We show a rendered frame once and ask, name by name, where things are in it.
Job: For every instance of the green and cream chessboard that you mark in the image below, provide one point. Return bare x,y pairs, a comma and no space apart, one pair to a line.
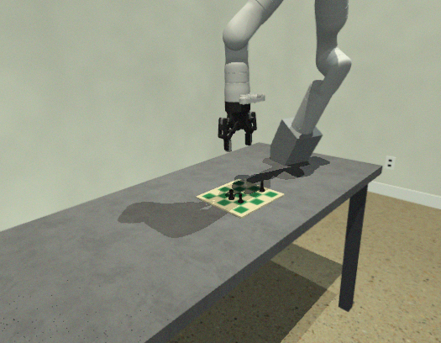
252,197

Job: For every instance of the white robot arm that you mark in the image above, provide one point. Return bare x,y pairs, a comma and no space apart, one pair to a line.
330,16

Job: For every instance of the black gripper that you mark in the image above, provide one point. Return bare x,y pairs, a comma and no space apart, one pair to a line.
236,120

